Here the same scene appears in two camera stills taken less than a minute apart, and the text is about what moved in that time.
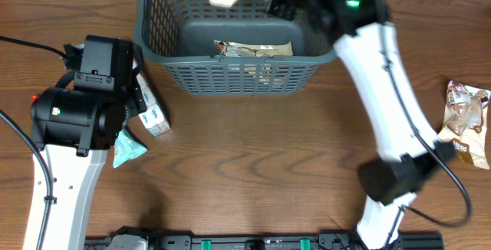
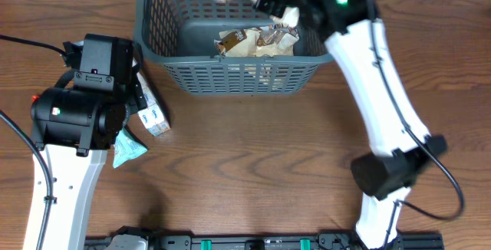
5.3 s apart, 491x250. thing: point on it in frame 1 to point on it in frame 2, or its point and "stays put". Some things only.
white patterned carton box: [154, 119] stays put
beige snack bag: [254, 49] to [277, 40]
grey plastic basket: [207, 49] stays put
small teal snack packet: [126, 147] stays put
